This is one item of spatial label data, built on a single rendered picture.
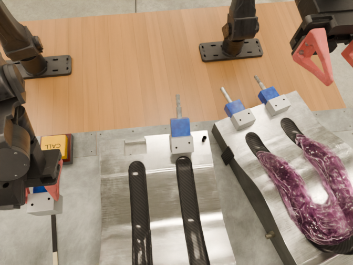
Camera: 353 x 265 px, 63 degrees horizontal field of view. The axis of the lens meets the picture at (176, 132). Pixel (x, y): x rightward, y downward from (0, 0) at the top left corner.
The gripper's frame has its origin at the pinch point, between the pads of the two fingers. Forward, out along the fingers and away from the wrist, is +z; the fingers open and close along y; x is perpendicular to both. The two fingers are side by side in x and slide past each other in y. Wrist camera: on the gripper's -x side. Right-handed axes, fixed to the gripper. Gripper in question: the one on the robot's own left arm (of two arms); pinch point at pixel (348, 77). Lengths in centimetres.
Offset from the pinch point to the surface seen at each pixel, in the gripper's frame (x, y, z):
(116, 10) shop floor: 126, -41, -142
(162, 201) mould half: 30.1, -28.4, 9.4
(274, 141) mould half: 33.5, 2.0, -2.0
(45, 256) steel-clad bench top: 38, -56, 17
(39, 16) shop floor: 126, -93, -142
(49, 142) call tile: 36, -55, -10
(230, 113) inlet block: 33.1, -7.7, -11.0
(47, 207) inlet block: 22, -50, 9
